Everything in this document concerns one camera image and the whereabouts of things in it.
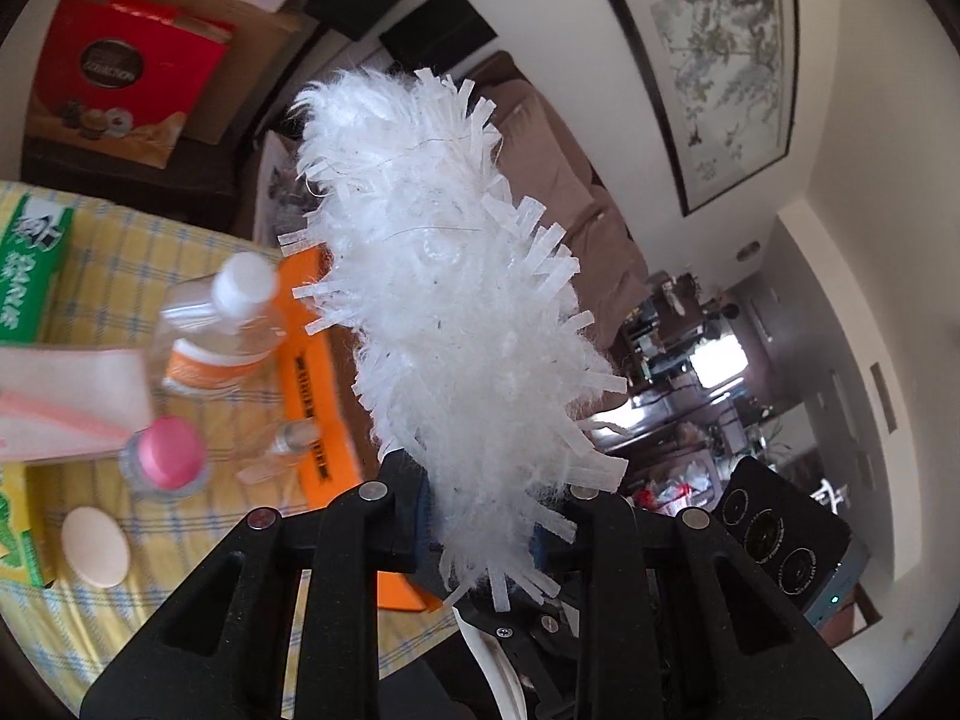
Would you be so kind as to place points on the orange cardboard box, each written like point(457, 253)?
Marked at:
point(315, 360)

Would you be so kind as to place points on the pink cap clear bottle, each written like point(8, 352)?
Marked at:
point(169, 454)

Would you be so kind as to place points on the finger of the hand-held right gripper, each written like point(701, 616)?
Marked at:
point(547, 652)

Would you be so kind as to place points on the brown wooden sofa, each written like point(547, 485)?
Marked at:
point(600, 255)

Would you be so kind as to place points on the yellow blue checked tablecloth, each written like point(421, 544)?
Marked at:
point(150, 615)

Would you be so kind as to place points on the small clear spray bottle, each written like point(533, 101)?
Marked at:
point(289, 439)

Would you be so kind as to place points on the red gift box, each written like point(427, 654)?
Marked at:
point(150, 75)

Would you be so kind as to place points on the large beige cushion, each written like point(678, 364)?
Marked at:
point(540, 157)

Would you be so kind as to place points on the green yellow carton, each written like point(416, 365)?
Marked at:
point(30, 277)
point(15, 532)

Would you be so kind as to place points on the plain brown carton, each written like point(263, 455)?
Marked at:
point(247, 60)

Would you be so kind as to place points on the white round jar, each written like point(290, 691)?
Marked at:
point(94, 547)

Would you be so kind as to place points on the large clear bottle orange label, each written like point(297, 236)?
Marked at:
point(217, 364)

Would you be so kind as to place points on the medium beige cushion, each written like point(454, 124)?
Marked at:
point(611, 247)

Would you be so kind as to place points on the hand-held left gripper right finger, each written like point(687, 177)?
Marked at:
point(600, 540)

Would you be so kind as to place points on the pink white cloth package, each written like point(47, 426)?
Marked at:
point(67, 390)

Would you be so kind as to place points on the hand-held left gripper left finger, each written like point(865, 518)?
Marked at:
point(397, 532)

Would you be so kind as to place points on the framed ink painting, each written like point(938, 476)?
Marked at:
point(712, 75)

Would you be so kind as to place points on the white fluffy duster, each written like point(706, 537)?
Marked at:
point(450, 277)

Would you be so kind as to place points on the white grey printed box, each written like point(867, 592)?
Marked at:
point(281, 180)

